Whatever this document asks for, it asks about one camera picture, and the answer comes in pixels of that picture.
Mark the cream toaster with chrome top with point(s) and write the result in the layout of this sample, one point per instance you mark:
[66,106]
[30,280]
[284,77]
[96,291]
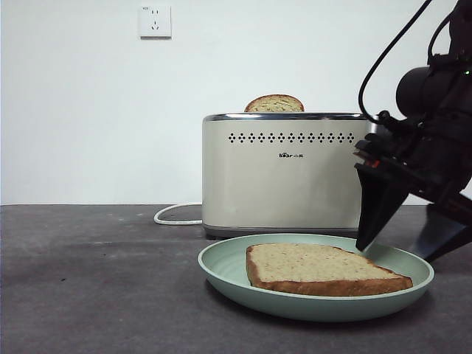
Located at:
[276,191]

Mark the small brown-crusted bread slice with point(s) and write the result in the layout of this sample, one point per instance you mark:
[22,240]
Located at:
[274,105]

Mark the white wall power socket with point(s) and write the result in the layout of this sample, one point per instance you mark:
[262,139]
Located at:
[155,22]

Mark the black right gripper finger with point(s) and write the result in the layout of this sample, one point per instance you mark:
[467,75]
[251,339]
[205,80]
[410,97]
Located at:
[380,199]
[442,236]

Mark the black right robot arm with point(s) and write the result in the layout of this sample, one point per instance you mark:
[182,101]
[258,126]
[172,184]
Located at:
[435,110]

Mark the large brown-crusted bread slice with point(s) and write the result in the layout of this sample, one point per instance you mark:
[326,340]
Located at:
[313,265]

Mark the pale green round plate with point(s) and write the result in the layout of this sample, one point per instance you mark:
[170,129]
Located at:
[228,265]

